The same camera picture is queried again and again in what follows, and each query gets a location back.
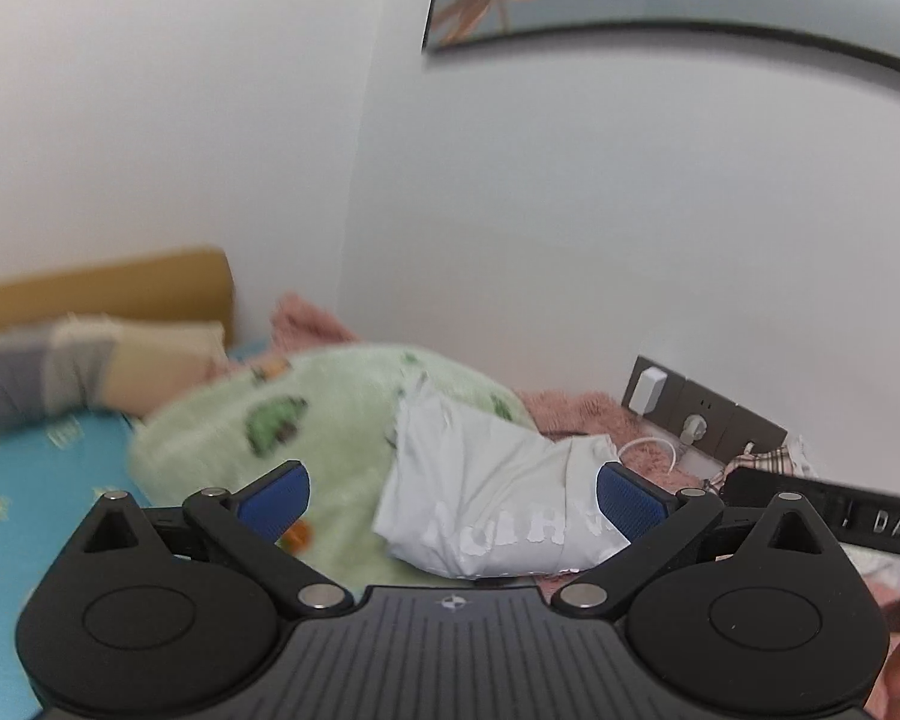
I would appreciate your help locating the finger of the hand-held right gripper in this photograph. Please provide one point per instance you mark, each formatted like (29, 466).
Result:
(750, 484)

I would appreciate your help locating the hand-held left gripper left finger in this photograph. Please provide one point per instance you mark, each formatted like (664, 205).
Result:
(274, 501)

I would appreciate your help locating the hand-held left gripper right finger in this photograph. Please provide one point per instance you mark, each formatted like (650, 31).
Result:
(630, 501)

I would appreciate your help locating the white shirt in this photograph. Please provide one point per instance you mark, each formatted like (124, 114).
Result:
(480, 480)

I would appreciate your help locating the plaid cloth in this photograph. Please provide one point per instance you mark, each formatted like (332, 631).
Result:
(776, 459)

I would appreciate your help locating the pink fluffy blanket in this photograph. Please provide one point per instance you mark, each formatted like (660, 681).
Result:
(570, 412)

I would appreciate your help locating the green fleece printed blanket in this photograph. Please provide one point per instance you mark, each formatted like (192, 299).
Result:
(330, 405)

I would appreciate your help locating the white charger plug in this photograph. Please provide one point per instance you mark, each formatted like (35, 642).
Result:
(649, 388)

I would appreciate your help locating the bed with teal printed sheet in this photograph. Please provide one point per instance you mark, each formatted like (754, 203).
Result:
(30, 480)

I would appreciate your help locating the plaid pillow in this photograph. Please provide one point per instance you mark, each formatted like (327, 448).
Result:
(67, 367)

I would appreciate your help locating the mustard headboard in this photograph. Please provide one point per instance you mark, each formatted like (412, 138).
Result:
(120, 289)

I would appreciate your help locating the grey wall socket panel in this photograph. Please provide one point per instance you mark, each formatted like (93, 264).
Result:
(720, 416)

